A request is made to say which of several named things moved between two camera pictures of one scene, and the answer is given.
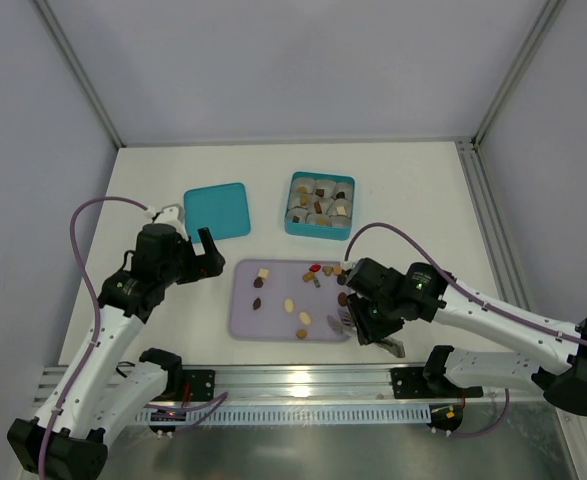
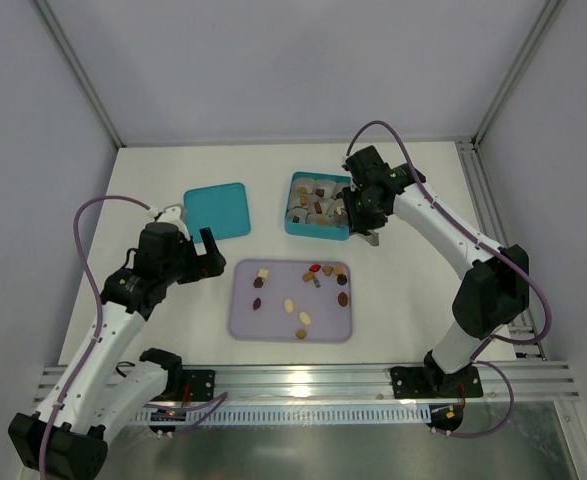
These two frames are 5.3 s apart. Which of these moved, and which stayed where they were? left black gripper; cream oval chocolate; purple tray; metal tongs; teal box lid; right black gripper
Moved: metal tongs; right black gripper
Stayed: teal box lid; cream oval chocolate; left black gripper; purple tray
